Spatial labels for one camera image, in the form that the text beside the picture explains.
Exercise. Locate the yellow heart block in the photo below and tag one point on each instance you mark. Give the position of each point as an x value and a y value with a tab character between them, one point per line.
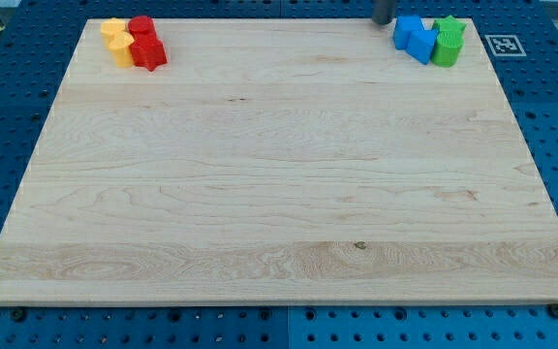
119	47

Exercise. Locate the yellow hexagon block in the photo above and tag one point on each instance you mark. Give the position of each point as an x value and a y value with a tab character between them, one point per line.
110	27

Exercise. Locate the white fiducial marker tag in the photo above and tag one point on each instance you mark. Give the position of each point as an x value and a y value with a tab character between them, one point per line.
505	45

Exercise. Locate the green star block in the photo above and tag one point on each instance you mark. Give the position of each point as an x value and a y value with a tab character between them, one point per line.
449	24

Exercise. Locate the green cylinder block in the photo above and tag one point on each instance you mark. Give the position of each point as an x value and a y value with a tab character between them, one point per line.
447	47

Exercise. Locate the blue triangular block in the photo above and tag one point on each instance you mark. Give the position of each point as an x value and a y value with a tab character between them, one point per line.
421	43

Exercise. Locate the red star block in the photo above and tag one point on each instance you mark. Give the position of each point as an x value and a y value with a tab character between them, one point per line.
148	52

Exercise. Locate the red cylinder block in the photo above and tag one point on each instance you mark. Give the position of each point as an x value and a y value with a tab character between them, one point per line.
139	26

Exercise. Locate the blue cube block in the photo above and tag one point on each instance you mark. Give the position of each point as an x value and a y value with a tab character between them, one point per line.
404	26

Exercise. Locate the light wooden board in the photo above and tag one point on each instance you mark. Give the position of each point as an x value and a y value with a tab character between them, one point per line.
279	162

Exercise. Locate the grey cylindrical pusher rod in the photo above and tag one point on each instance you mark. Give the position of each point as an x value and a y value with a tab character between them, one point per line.
383	11

